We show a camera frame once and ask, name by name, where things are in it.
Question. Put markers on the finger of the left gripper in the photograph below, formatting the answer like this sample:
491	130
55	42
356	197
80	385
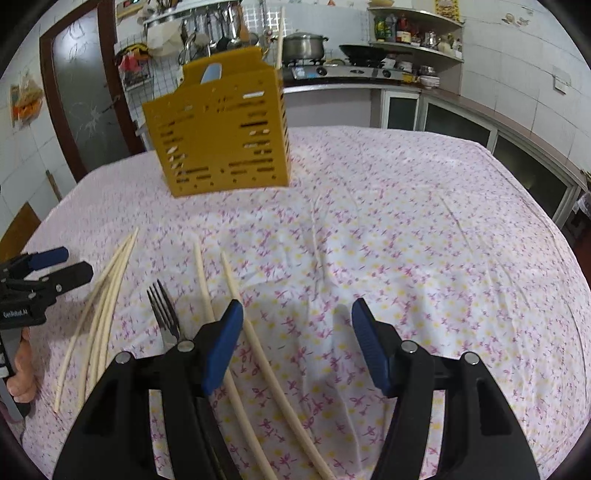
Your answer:
61	281
24	264

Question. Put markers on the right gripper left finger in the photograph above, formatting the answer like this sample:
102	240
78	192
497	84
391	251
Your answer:
111	436

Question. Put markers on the steel fork green handle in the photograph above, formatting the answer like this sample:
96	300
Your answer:
165	315

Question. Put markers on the light blue plastic spoon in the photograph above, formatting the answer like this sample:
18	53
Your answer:
211	73

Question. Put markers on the kitchen counter cabinets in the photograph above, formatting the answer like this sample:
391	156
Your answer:
550	178

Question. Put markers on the person's left hand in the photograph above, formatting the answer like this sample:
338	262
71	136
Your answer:
22	385

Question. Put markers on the brown glass door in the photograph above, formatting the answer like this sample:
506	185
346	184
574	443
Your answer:
83	90

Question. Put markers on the orange hanging bags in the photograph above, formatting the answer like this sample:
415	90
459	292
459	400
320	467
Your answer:
25	100

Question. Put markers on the floral pink tablecloth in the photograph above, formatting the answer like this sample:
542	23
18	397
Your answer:
433	232

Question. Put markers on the yellow perforated utensil holder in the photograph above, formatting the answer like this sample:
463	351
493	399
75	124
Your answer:
226	134

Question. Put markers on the hanging utensil rack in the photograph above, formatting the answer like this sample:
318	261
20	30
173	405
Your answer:
196	29

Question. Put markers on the steel cooking pot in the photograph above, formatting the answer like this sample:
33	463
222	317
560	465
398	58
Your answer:
303	47

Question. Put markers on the gas stove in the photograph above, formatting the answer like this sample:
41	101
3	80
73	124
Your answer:
301	75

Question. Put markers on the black wok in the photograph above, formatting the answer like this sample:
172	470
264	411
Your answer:
364	55

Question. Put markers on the corner wall shelf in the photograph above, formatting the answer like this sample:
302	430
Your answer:
418	31

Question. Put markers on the yellow wall poster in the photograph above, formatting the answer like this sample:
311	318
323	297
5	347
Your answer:
449	9

